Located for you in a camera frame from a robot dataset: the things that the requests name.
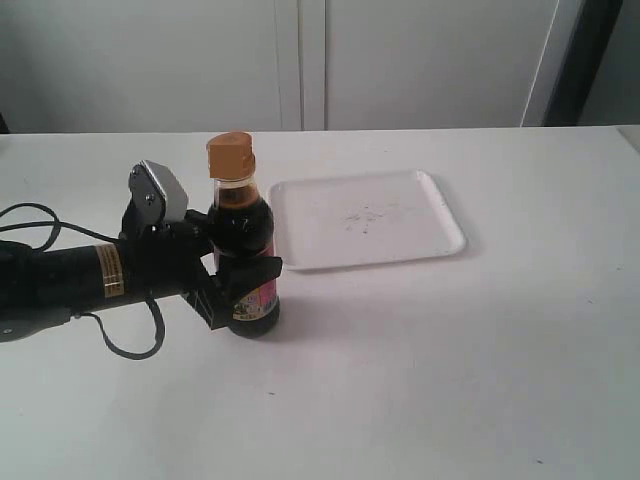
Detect soy sauce bottle gold cap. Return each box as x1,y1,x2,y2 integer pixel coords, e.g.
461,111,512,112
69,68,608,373
205,131,281,341

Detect white cabinet doors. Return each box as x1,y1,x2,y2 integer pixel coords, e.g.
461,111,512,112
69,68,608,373
1,1,581,133

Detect dark vertical post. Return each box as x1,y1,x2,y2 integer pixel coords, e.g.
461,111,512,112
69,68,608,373
543,0,624,127

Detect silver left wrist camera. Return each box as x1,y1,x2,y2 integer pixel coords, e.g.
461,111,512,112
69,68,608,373
122,160,188,232

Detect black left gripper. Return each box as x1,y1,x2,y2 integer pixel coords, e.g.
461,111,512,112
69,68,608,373
119,209,283,330

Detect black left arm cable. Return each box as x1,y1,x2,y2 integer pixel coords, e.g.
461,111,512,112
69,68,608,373
0,202,166,360

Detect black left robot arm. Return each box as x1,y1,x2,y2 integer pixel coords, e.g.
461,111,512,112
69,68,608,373
1,207,282,346

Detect white plastic tray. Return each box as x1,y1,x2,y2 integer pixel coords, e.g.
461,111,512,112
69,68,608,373
268,170,466,271

